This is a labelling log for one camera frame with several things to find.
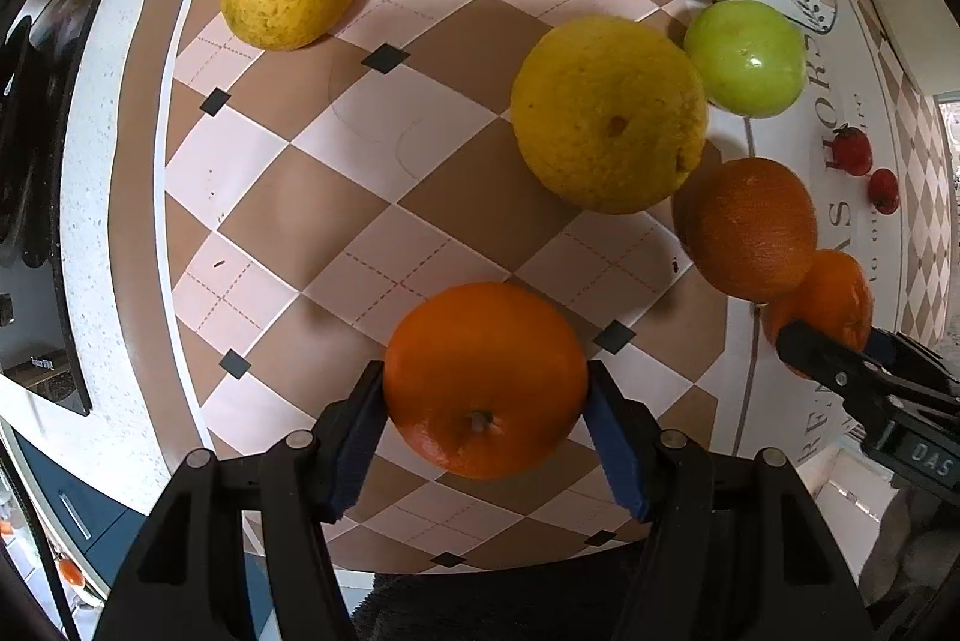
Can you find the black gas stove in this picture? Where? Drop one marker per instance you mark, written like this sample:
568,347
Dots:
45,161

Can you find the checkered table mat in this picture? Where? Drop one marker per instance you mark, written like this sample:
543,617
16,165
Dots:
337,221

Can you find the orange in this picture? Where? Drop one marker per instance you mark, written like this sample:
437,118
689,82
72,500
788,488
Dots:
746,228
832,296
484,378

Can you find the dark blue cabinet drawer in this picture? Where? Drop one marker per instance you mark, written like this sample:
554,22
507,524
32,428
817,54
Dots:
82,513

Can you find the green apple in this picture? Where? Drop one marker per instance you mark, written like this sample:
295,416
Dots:
746,57

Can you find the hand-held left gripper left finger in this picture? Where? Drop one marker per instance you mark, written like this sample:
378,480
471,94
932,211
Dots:
352,453

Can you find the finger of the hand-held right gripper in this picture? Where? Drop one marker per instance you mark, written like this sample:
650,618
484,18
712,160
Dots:
885,350
814,356

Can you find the red cherry tomato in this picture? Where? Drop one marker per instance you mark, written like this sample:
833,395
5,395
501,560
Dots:
883,191
851,151

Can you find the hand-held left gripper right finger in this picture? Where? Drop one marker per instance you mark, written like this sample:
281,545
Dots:
615,453

